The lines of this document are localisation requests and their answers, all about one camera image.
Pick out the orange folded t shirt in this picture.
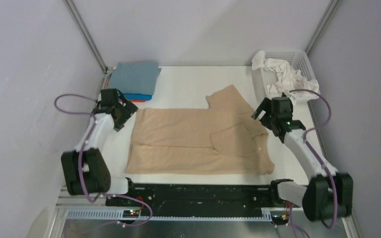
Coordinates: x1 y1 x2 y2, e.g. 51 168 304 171
103 74 146 104

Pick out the white plastic laundry basket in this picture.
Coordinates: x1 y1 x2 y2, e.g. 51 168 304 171
251 49 321 106

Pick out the grey-blue folded t shirt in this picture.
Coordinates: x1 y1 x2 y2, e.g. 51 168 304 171
108 61 162 95

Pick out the right small circuit board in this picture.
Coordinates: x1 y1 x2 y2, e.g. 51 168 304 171
271 215 290 226

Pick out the beige t shirt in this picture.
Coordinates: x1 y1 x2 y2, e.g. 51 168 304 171
126 85 275 175

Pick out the right aluminium frame post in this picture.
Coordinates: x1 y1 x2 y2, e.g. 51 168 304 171
305 0 342 56

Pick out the left aluminium frame post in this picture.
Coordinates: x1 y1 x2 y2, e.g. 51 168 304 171
63 0 108 73

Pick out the white crumpled t shirt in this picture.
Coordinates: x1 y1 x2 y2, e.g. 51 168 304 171
252 50 320 103

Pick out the small circuit board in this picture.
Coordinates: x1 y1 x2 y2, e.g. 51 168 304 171
271 215 290 226
122 209 140 218

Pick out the front aluminium rail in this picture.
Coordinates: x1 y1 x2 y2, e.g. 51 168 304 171
55 187 354 221

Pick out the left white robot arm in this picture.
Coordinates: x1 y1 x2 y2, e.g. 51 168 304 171
61 89 138 206

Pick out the left small circuit board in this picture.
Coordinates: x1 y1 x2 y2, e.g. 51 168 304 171
122 209 140 218

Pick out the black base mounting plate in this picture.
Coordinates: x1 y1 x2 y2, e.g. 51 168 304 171
105 183 285 218

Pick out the bright blue folded t shirt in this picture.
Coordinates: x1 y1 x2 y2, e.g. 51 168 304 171
123 93 152 101

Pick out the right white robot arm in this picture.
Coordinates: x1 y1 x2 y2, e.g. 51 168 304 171
252 96 354 229

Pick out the aluminium frame post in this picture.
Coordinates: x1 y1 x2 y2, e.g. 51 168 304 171
63 0 108 73
305 0 342 56

